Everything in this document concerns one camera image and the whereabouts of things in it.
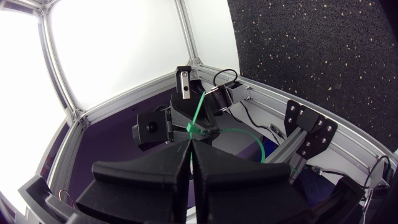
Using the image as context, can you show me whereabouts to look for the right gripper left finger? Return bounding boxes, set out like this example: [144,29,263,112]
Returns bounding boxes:
[76,139,192,224]

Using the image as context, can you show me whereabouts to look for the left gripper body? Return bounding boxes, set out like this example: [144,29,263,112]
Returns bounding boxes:
[170,65,216,125]

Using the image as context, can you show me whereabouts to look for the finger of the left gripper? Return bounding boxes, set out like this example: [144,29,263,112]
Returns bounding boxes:
[172,131,219,146]
[170,100,220,134]

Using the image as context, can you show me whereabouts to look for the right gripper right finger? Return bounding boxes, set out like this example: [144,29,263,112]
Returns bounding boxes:
[191,139,312,224]

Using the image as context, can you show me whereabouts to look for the green cable tie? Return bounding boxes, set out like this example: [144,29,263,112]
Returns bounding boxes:
[185,90,300,174]

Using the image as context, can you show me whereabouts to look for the dark mat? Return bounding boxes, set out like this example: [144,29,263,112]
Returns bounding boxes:
[67,88,194,208]

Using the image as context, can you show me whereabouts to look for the black speckled mat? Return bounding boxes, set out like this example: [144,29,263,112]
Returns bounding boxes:
[226,0,398,152]

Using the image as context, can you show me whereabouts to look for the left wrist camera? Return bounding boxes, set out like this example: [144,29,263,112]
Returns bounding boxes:
[136,109,174,146]

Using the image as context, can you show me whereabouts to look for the black cable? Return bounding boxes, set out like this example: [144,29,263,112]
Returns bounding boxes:
[228,101,285,146]
[213,68,239,88]
[310,154,392,218]

